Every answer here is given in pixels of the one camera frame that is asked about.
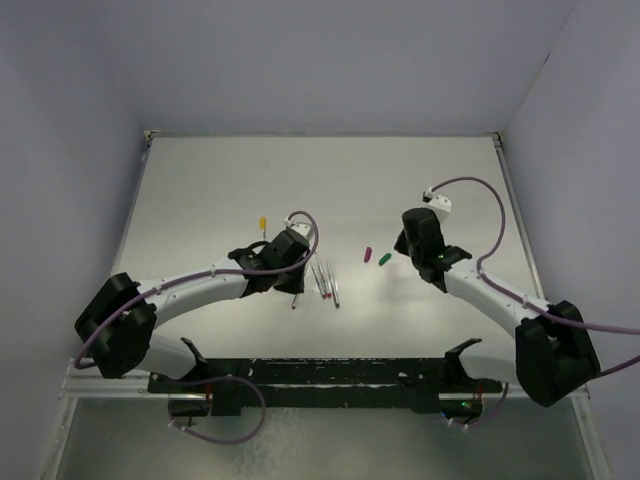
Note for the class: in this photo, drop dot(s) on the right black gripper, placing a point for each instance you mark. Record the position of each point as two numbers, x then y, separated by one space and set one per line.
400 244

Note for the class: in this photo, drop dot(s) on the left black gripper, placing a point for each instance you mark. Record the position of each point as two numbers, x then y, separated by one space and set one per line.
295 286

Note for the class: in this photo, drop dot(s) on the yellow-end white marker pen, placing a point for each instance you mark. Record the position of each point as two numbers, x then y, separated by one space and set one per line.
263 233

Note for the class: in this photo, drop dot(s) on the purple-end white marker pen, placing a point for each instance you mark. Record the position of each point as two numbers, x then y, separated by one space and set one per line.
318 280

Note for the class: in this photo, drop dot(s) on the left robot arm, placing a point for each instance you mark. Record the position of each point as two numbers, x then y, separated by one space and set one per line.
118 327

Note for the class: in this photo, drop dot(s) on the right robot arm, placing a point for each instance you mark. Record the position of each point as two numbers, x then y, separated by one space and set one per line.
552 355

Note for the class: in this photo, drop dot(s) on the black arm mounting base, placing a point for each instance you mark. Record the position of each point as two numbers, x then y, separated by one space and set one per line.
225 387

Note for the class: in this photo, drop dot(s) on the green pen cap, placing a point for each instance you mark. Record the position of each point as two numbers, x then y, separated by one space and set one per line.
384 259

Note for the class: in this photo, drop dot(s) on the green-end white marker pen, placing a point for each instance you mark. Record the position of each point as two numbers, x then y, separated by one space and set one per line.
333 285

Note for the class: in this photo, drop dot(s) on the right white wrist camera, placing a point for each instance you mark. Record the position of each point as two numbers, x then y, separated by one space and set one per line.
439 204

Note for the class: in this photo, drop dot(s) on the aluminium rail frame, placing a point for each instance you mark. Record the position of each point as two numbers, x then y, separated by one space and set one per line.
89 383

